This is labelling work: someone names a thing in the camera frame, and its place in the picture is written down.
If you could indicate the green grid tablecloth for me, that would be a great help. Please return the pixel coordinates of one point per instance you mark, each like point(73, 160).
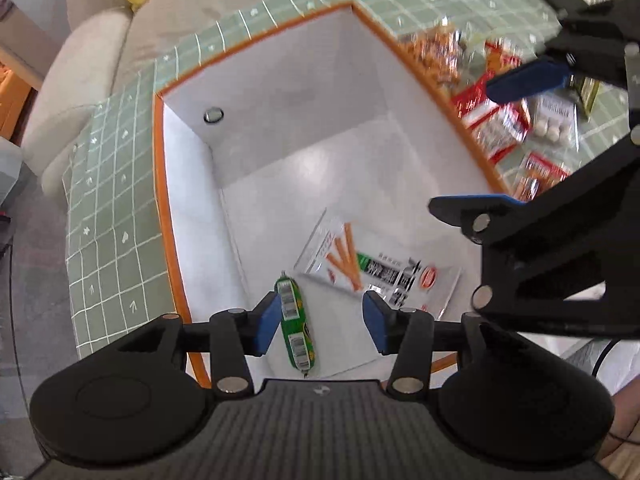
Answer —
point(120, 220)

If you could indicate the person's right forearm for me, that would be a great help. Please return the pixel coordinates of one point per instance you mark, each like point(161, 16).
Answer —
point(627, 410)

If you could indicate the clear bag of twisted snacks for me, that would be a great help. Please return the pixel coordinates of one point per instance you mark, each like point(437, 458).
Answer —
point(435, 50)

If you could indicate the clear packet of white balls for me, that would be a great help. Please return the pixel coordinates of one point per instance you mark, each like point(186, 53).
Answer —
point(550, 127)

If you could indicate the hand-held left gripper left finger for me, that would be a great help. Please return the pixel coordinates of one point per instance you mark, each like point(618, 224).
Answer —
point(265, 325)

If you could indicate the white packet with orange sticks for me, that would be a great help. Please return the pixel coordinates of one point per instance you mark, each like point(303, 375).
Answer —
point(395, 270)

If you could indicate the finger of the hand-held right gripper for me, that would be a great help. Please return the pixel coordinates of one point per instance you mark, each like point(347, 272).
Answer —
point(525, 77)
point(475, 205)

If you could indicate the small red snack packet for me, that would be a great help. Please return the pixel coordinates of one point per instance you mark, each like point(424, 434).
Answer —
point(537, 170)

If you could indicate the grey plastic bin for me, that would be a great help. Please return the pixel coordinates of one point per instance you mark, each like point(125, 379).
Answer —
point(7, 170)

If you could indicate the green snack packet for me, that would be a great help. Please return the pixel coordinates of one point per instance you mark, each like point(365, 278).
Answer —
point(587, 95)

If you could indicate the red and white snack packet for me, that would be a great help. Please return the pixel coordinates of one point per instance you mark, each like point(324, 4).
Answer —
point(495, 125)

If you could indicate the white box with orange rim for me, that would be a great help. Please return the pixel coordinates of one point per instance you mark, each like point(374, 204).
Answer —
point(310, 125)

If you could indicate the orange storage box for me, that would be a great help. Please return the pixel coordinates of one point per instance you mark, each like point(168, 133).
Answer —
point(10, 100)

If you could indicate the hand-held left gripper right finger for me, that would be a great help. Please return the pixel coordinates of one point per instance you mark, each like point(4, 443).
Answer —
point(377, 325)

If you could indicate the green sausage packet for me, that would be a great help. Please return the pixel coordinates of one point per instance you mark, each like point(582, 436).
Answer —
point(295, 320)

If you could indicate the red bag of fries snacks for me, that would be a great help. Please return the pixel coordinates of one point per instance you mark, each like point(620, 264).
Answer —
point(502, 55)

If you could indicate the beige sofa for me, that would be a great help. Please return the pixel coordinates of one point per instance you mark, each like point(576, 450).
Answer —
point(90, 55)

